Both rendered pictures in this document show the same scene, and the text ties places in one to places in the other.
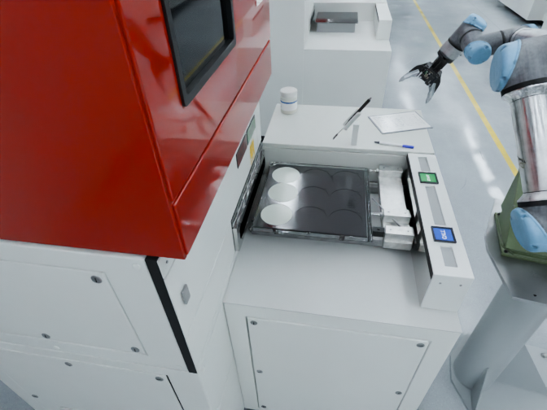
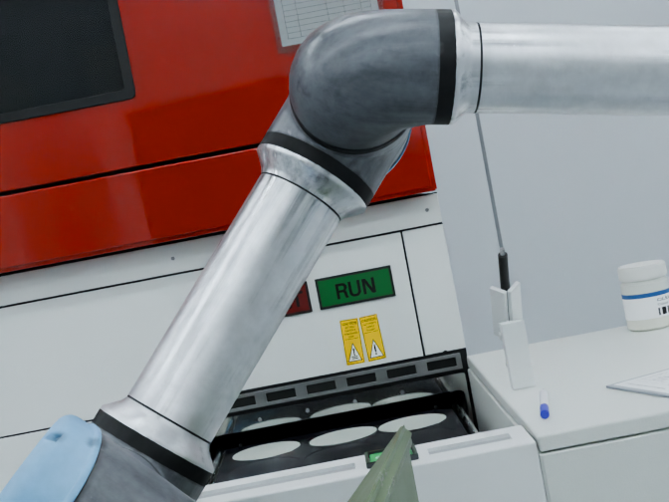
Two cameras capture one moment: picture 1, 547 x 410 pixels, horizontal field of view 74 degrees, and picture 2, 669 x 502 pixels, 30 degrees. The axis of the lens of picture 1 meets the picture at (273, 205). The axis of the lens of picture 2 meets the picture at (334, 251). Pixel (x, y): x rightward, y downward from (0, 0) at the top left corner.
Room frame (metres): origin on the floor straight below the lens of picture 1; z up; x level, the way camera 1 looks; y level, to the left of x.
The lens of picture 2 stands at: (0.65, -1.80, 1.26)
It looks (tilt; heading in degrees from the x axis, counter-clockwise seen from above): 3 degrees down; 79
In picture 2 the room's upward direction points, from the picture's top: 11 degrees counter-clockwise
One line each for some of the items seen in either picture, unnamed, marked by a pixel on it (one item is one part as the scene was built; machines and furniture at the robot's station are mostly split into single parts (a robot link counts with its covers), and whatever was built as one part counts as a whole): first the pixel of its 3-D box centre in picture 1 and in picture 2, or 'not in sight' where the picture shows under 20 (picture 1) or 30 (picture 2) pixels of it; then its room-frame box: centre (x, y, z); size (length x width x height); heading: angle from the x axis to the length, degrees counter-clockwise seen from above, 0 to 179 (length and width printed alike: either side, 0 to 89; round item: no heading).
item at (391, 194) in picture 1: (392, 207); not in sight; (0.91, -0.40, 0.87); 0.36 x 0.08 x 0.03; 169
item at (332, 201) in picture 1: (312, 196); (340, 454); (0.94, -0.14, 0.90); 0.34 x 0.34 x 0.01; 79
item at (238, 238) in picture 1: (251, 194); (329, 428); (0.97, 0.07, 0.89); 0.44 x 0.02 x 0.10; 169
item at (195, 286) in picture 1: (229, 198); (200, 369); (0.79, 0.12, 1.02); 0.82 x 0.03 x 0.40; 169
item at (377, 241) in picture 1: (328, 236); not in sight; (0.81, -0.17, 0.84); 0.50 x 0.02 x 0.03; 79
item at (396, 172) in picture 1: (390, 171); not in sight; (1.07, -0.43, 0.89); 0.08 x 0.03 x 0.03; 79
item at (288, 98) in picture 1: (288, 100); (646, 295); (1.45, -0.08, 1.01); 0.07 x 0.07 x 0.10
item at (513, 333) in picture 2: (351, 127); (512, 334); (1.16, -0.29, 1.03); 0.06 x 0.04 x 0.13; 79
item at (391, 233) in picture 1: (398, 233); not in sight; (0.75, -0.37, 0.89); 0.08 x 0.03 x 0.03; 79
